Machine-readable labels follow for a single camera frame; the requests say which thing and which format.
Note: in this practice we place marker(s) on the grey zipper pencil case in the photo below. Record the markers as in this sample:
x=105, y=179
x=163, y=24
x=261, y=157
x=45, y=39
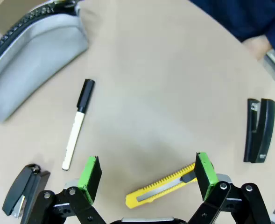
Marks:
x=34, y=58

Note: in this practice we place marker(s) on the yellow utility knife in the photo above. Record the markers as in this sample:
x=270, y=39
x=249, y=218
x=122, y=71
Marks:
x=146, y=193

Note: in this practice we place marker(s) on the white marker black cap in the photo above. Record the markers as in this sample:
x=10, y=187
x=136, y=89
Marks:
x=73, y=135

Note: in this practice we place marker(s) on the black stapler white label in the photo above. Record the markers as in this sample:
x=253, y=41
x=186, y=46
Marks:
x=265, y=130

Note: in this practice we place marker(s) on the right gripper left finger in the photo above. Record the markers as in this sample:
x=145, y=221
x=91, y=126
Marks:
x=88, y=182

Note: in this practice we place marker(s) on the person in navy jacket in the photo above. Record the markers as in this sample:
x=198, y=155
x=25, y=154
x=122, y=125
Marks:
x=240, y=14

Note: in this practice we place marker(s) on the person's left hand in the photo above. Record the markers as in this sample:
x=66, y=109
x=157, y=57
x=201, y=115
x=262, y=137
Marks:
x=257, y=45

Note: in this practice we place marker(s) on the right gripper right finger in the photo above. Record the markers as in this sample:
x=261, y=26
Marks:
x=207, y=177

